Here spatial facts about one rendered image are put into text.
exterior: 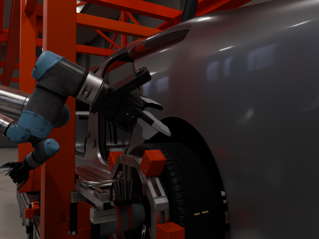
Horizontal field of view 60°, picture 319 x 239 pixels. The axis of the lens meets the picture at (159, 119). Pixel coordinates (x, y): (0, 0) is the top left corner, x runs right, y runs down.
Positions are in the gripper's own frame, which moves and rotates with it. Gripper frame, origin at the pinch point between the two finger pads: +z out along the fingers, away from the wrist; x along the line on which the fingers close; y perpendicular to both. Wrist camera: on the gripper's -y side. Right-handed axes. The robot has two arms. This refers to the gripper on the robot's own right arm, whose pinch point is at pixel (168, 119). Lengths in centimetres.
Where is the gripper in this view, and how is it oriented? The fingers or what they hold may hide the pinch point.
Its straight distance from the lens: 75.7
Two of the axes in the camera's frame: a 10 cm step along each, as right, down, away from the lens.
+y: -5.3, 7.7, 3.4
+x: 1.3, 4.7, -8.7
